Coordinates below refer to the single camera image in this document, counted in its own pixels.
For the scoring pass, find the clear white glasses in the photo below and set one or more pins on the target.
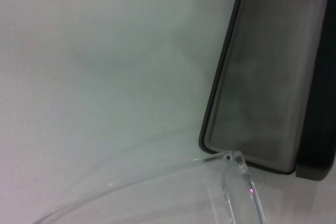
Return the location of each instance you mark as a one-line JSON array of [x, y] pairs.
[[236, 159]]

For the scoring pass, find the black glasses case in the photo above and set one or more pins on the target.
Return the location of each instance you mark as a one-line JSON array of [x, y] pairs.
[[262, 77]]

